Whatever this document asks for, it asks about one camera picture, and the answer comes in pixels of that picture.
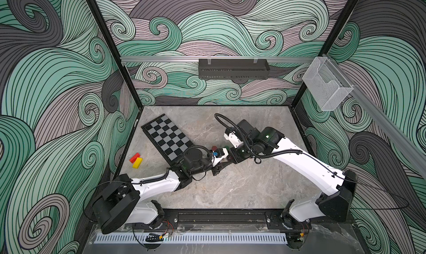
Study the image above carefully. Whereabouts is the clear plastic wall holder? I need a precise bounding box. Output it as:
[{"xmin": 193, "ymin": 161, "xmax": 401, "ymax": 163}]
[{"xmin": 302, "ymin": 56, "xmax": 353, "ymax": 111}]

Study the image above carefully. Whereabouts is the red block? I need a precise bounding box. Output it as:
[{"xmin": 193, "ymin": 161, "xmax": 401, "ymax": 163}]
[{"xmin": 129, "ymin": 153, "xmax": 140, "ymax": 164}]

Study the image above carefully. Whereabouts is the black white chessboard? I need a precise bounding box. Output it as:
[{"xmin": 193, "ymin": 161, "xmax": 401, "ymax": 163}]
[{"xmin": 141, "ymin": 114, "xmax": 194, "ymax": 166}]

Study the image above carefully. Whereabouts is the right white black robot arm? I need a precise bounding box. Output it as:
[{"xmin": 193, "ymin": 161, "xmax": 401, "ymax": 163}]
[{"xmin": 214, "ymin": 113, "xmax": 375, "ymax": 228}]

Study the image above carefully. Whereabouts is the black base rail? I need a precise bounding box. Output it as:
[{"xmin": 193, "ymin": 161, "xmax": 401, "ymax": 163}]
[{"xmin": 158, "ymin": 208, "xmax": 337, "ymax": 229}]

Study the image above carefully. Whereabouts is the white slotted cable duct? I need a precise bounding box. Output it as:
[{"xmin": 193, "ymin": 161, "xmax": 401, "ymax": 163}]
[{"xmin": 94, "ymin": 232, "xmax": 287, "ymax": 245}]

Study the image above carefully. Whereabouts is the black wall tray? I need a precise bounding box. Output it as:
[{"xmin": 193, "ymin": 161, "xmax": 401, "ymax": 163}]
[{"xmin": 198, "ymin": 58, "xmax": 270, "ymax": 81}]

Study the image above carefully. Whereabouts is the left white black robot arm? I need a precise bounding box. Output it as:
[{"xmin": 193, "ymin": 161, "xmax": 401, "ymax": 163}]
[{"xmin": 91, "ymin": 146, "xmax": 230, "ymax": 235}]

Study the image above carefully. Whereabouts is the yellow block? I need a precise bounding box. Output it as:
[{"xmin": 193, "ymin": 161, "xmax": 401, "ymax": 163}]
[{"xmin": 133, "ymin": 157, "xmax": 143, "ymax": 169}]

